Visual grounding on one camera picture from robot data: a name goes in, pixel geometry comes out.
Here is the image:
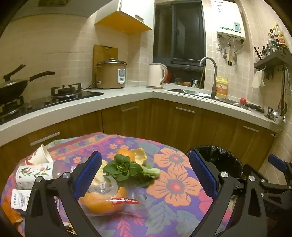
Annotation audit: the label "white electric kettle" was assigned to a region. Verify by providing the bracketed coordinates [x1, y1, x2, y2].
[146, 63, 168, 89]

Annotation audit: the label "floral print drink can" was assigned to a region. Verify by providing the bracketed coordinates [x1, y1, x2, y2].
[16, 162, 55, 190]

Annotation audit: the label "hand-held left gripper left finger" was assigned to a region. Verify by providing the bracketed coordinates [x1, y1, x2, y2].
[25, 151, 102, 237]

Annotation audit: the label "black wok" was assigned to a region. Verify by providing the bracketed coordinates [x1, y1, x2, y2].
[0, 64, 55, 102]

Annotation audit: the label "water heater hoses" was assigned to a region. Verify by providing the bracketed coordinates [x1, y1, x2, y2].
[218, 38, 246, 66]

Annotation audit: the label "metal ladle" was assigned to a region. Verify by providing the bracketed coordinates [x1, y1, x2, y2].
[271, 68, 288, 119]

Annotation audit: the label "small orange peel piece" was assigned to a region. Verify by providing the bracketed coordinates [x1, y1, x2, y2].
[2, 195, 24, 224]

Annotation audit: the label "metal wire utensil basket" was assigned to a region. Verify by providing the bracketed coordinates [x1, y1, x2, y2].
[271, 114, 286, 137]

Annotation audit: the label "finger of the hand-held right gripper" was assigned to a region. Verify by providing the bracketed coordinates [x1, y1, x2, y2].
[242, 164, 292, 219]
[268, 154, 292, 174]

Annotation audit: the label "brown rice cooker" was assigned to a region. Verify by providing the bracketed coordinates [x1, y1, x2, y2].
[95, 59, 128, 89]

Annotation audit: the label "white wall cabinet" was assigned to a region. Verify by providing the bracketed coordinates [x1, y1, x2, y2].
[94, 0, 156, 36]

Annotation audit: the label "plastic bag with orange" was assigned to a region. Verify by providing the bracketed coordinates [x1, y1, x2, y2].
[88, 174, 149, 217]

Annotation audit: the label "yellow detergent bottle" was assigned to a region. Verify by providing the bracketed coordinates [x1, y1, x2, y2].
[215, 76, 229, 100]

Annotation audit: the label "black gas stove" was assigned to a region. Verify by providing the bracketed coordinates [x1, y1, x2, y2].
[0, 83, 104, 125]

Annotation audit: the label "wooden cutting board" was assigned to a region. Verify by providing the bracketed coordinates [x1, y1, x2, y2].
[93, 45, 118, 85]

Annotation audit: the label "white paper cup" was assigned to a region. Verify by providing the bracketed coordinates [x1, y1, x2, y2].
[26, 144, 54, 165]

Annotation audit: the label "green bok choy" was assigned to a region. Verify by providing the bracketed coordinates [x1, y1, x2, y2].
[103, 154, 161, 188]

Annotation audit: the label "white water heater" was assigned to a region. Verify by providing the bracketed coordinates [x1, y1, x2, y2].
[202, 0, 247, 43]

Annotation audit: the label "white tissue packet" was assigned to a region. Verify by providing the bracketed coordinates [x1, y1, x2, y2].
[11, 189, 33, 210]

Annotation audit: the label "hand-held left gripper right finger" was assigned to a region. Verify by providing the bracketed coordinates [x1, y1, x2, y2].
[189, 149, 267, 237]

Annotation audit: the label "wooden stick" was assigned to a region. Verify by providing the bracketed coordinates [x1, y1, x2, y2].
[199, 65, 206, 89]

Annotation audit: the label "steel sink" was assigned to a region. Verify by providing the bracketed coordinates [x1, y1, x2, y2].
[165, 88, 252, 112]

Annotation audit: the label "floral tablecloth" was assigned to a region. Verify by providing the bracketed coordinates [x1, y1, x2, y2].
[1, 133, 231, 237]

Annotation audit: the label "row of seasoning bottles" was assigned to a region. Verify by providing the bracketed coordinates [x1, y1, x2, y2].
[262, 23, 291, 55]

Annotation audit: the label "grey range hood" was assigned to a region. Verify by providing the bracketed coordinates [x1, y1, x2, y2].
[6, 0, 97, 26]

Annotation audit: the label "black-handled knife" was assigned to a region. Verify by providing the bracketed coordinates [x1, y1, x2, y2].
[237, 102, 265, 113]

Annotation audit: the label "black-lined trash bin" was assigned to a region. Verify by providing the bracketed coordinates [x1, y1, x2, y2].
[185, 145, 246, 184]

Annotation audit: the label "white rag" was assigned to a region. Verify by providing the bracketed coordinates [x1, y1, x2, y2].
[251, 69, 266, 88]

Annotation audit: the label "large orange peel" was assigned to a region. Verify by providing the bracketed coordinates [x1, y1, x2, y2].
[79, 186, 127, 216]

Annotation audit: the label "wooden base cabinets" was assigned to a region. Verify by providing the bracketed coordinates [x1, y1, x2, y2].
[0, 98, 275, 180]

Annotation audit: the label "dark window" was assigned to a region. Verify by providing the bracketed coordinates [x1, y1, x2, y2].
[152, 0, 207, 68]

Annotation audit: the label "metal faucet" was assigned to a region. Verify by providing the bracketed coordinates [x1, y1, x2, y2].
[199, 57, 218, 100]

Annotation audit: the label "white kitchen countertop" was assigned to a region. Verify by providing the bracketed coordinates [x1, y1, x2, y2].
[0, 83, 284, 147]

